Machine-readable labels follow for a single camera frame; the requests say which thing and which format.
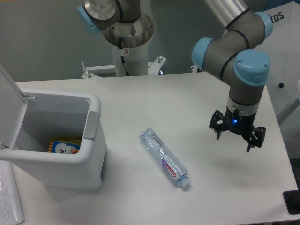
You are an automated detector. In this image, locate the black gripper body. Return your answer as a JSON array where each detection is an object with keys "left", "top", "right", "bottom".
[{"left": 223, "top": 106, "right": 256, "bottom": 136}]

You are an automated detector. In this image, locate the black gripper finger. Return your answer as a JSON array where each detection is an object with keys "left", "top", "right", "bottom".
[
  {"left": 242, "top": 126, "right": 266, "bottom": 152},
  {"left": 209, "top": 109, "right": 231, "bottom": 140}
]

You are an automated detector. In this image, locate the clear plastic water bottle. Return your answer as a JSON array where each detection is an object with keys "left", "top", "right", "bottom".
[{"left": 139, "top": 128, "right": 190, "bottom": 188}]

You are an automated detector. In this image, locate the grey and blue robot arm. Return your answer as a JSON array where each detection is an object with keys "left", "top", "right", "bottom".
[{"left": 77, "top": 0, "right": 273, "bottom": 148}]

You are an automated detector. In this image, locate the white plastic trash can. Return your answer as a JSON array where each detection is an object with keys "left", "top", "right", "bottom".
[{"left": 0, "top": 89, "right": 107, "bottom": 189}]

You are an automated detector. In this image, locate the white trash can lid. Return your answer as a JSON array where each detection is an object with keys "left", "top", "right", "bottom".
[{"left": 0, "top": 67, "right": 35, "bottom": 149}]

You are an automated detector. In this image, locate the black device at table edge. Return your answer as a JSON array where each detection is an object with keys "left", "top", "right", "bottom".
[{"left": 283, "top": 190, "right": 300, "bottom": 215}]

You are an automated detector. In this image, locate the white Superior umbrella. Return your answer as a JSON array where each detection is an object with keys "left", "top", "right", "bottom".
[{"left": 257, "top": 0, "right": 300, "bottom": 124}]

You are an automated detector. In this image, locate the yellow blue snack package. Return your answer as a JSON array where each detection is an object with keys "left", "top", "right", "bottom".
[{"left": 48, "top": 138, "right": 82, "bottom": 154}]

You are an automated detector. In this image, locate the white metal base bracket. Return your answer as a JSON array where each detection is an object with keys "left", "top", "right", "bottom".
[{"left": 82, "top": 55, "right": 166, "bottom": 78}]

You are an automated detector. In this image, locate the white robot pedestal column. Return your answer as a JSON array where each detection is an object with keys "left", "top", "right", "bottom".
[{"left": 102, "top": 13, "right": 155, "bottom": 77}]

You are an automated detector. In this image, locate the black cable on pedestal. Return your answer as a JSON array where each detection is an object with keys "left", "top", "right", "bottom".
[{"left": 118, "top": 37, "right": 130, "bottom": 77}]

